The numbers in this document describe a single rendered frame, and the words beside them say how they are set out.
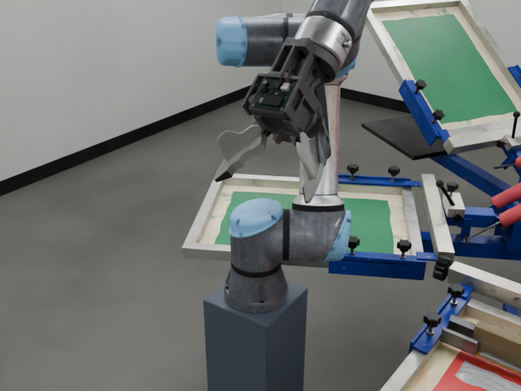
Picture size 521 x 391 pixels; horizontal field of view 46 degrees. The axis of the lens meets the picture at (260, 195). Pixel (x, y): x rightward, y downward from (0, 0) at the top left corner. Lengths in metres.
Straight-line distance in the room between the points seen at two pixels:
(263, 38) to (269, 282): 0.63
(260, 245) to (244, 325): 0.20
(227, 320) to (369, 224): 0.96
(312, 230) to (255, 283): 0.18
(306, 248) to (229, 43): 0.55
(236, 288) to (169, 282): 2.23
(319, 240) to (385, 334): 1.99
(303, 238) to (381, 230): 0.94
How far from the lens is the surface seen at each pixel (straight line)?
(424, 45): 2.98
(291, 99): 0.76
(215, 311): 1.45
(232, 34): 0.96
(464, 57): 3.04
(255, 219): 1.31
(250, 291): 1.39
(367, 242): 2.16
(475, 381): 1.69
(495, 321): 1.88
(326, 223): 1.33
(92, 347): 3.26
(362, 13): 0.88
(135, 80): 5.42
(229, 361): 1.52
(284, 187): 2.49
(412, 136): 3.11
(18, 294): 3.74
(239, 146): 0.83
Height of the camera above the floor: 2.08
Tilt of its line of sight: 27 degrees down
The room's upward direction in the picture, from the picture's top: straight up
